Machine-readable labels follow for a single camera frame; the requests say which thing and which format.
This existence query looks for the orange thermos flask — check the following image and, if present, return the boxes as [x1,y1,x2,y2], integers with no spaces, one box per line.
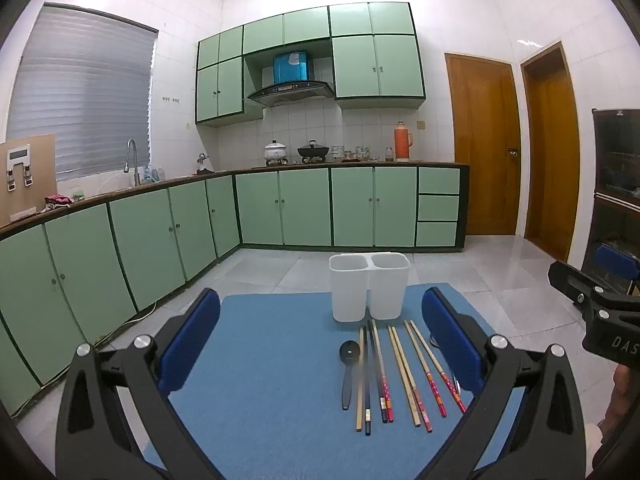
[393,121,414,162]

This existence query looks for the person's right hand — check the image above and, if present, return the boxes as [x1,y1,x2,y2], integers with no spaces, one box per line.
[591,360,640,467]

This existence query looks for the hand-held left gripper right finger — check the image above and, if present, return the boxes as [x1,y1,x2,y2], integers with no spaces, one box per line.
[421,287,587,480]

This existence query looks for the black glass-front cabinet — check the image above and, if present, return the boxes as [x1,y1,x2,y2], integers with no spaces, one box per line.
[580,107,640,296]

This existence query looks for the green kitchen cabinets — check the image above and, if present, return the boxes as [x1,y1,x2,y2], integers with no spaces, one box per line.
[0,165,471,416]
[195,1,427,128]

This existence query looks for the black chopstick red end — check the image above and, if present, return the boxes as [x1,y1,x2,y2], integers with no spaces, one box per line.
[367,319,389,423]

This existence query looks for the wooden door with handle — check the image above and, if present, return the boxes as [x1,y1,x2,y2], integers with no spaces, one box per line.
[445,52,522,237]

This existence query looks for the grey window blind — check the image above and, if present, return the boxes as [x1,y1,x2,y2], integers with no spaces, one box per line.
[6,2,160,183]

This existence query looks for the black range hood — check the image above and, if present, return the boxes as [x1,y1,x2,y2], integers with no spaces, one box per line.
[246,81,335,108]

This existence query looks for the black plastic spoon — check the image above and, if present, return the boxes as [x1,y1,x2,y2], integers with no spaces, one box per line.
[339,340,361,411]

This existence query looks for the green upper kitchen cabinets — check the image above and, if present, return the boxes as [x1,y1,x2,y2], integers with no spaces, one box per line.
[195,1,427,128]

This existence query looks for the floor cable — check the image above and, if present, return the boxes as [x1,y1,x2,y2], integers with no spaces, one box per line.
[92,302,157,348]

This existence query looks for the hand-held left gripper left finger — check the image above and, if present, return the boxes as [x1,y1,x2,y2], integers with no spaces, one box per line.
[54,287,227,480]

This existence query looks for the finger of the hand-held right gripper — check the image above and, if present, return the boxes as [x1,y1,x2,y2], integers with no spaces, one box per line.
[548,259,623,312]
[595,242,640,295]

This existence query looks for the black wok with lid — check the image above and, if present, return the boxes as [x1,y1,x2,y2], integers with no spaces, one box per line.
[297,140,331,163]

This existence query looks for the metal kitchen faucet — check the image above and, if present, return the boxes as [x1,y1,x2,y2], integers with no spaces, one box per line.
[123,138,142,187]

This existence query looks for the blue table mat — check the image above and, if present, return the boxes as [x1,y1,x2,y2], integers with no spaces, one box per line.
[142,282,531,480]

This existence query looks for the blue range hood chimney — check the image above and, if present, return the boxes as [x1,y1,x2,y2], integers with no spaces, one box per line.
[273,50,310,84]

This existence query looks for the plain wooden door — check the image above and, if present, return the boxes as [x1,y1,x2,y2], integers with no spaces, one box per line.
[520,41,582,263]

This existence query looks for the white cooking pot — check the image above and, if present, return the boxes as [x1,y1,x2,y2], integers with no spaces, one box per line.
[264,141,288,167]

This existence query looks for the white double utensil holder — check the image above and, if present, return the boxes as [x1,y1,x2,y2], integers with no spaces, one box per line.
[329,252,411,323]

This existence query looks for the green lower kitchen cabinets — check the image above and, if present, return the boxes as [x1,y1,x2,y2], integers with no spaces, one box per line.
[0,165,471,416]

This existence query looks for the white wall-mounted device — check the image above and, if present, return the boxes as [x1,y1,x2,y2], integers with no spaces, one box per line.
[5,144,35,192]

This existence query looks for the brown kitchen countertop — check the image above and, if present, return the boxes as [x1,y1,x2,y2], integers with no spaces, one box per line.
[0,160,471,241]

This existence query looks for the wooden board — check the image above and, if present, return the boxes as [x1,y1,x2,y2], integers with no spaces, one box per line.
[0,134,57,222]

